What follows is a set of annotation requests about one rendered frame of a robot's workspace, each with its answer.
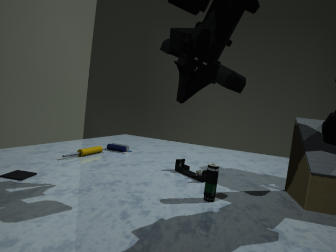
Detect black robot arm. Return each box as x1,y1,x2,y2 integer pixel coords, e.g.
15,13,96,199
168,0,336,145

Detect yellow-handled screwdriver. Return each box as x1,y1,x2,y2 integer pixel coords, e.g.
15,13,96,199
62,146,103,158

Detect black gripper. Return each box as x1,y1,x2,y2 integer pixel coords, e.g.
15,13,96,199
160,19,246,103

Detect black flat square panel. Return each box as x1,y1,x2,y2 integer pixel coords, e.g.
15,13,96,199
0,170,37,181

